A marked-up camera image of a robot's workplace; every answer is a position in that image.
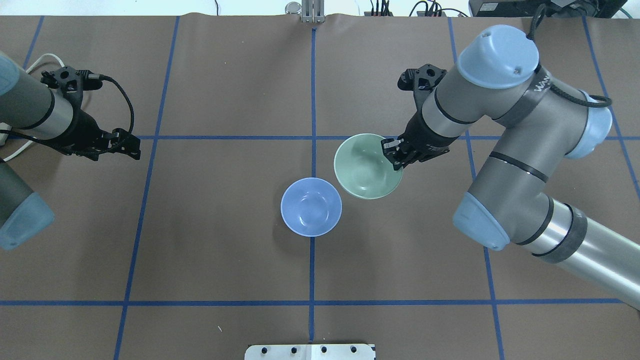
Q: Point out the white central pedestal column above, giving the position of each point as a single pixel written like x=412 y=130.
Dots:
x=337 y=351

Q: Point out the aluminium frame post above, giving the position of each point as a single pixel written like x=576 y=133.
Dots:
x=313 y=11

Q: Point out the green bowl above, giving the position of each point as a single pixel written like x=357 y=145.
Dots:
x=361 y=168

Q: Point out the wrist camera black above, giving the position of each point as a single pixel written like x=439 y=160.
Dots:
x=422 y=80
x=72 y=83

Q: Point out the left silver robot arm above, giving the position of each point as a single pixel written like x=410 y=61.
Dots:
x=43 y=105

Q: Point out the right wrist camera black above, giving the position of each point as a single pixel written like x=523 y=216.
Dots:
x=422 y=80

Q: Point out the black laptop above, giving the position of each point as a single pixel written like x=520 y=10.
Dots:
x=604 y=9

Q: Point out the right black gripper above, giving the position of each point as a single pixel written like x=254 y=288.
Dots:
x=424 y=136

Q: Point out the blue bowl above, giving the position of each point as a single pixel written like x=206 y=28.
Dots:
x=311 y=207

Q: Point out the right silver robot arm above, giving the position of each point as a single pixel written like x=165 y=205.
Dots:
x=499 y=75

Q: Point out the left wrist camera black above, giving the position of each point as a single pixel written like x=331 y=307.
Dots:
x=72 y=83

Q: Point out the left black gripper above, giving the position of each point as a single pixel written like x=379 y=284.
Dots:
x=84 y=131

